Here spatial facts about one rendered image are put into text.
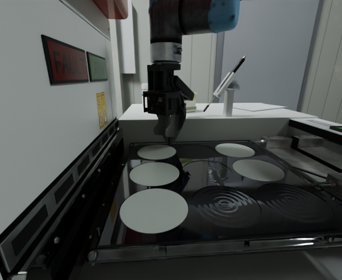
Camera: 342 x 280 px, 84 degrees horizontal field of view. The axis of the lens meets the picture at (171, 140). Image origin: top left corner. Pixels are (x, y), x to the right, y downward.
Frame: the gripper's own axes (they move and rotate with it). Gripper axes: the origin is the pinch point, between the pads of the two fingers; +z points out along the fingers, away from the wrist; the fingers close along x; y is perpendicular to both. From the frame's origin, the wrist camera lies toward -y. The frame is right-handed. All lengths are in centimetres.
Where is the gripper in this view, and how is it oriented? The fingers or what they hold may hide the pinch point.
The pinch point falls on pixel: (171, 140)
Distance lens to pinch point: 54.1
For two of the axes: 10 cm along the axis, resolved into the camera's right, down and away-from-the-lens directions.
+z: 0.0, 9.5, 3.1
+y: -5.5, 2.6, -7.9
